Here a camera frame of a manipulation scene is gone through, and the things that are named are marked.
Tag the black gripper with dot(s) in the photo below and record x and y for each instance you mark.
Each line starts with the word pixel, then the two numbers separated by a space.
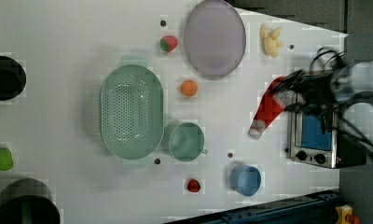
pixel 314 89

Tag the red plush ketchup bottle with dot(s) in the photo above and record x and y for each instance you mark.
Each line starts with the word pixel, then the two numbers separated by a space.
pixel 272 104

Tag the silver black toaster oven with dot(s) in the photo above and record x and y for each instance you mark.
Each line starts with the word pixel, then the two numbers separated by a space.
pixel 320 140

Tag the yellow plush banana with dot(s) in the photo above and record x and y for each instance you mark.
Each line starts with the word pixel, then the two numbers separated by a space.
pixel 270 40

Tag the grey round plate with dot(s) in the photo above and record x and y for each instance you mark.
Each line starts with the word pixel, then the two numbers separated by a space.
pixel 214 38

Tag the blue cup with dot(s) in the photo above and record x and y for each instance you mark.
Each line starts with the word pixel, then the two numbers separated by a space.
pixel 245 179

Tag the orange plush fruit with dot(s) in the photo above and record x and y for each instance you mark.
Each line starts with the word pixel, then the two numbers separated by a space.
pixel 189 88

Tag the small red plush fruit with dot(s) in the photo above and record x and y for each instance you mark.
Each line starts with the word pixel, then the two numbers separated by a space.
pixel 193 186

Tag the red green plush strawberry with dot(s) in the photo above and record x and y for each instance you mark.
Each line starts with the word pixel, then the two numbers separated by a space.
pixel 168 43

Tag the green perforated colander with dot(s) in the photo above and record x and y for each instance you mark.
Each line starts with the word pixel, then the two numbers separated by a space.
pixel 132 112

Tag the black round base upper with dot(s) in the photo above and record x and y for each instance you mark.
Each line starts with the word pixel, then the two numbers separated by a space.
pixel 12 78

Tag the green plush pear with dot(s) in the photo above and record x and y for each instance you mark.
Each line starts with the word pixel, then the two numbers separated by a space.
pixel 6 159

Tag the blue metal frame rail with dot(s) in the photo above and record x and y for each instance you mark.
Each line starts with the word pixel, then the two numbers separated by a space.
pixel 315 208

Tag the green cup with handle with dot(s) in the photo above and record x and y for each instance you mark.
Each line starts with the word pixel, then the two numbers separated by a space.
pixel 186 141

